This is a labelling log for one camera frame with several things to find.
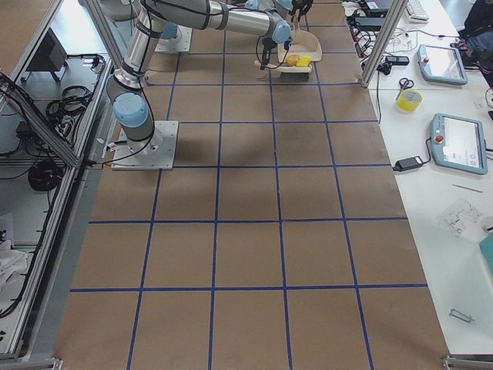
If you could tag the yellow green sponge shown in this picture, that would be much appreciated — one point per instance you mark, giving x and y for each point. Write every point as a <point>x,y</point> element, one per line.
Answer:
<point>304,62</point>

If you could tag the aluminium frame post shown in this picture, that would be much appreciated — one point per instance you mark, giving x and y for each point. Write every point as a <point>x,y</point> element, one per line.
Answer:
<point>387,30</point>

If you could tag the brown toy potato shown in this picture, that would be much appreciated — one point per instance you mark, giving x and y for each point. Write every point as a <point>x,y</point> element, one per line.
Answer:
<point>292,60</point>

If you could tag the beige plastic dustpan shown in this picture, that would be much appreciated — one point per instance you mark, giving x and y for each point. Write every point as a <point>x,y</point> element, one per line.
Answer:
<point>302,43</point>

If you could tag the far teach pendant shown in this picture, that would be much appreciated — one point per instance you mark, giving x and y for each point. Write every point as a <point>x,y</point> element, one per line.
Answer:
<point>441,64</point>

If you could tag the teach pendant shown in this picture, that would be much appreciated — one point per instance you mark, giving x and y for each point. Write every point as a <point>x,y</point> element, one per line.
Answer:
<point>441,64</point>
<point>458,143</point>

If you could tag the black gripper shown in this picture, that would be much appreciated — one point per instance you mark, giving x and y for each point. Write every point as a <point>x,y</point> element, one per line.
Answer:
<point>300,8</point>
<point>265,49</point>

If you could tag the near teach pendant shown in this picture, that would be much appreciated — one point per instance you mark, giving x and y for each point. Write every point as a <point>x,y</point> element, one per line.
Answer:
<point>458,143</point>

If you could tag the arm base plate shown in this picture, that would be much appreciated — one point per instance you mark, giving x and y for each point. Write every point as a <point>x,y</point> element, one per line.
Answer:
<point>158,154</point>
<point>175,40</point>

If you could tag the yellow tape roll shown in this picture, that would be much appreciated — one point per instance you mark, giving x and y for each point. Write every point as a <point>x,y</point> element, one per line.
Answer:
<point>409,100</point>

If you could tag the black power adapter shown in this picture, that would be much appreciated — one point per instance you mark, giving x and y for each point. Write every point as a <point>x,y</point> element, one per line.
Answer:
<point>410,163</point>

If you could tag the white hand brush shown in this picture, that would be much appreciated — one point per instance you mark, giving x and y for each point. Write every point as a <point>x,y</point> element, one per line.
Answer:
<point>289,73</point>

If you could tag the black handled scissors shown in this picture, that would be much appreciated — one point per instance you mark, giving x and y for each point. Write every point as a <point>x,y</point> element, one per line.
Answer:
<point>405,83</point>

